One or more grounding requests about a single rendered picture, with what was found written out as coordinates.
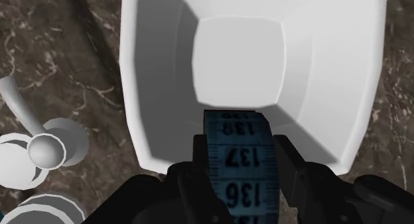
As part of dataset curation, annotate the blue measuring tape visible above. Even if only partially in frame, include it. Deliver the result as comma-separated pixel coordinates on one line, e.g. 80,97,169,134
202,109,281,224

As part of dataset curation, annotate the white square sink basin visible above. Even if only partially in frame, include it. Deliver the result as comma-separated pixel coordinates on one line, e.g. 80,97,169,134
119,0,388,176

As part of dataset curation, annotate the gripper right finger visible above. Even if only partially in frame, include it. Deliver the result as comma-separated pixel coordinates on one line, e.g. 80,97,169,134
273,134,414,224

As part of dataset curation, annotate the grey lever tap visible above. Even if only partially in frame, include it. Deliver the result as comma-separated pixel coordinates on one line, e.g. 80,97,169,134
0,76,90,224

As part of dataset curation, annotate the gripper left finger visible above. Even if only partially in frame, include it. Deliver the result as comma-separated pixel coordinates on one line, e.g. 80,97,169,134
83,134,234,224

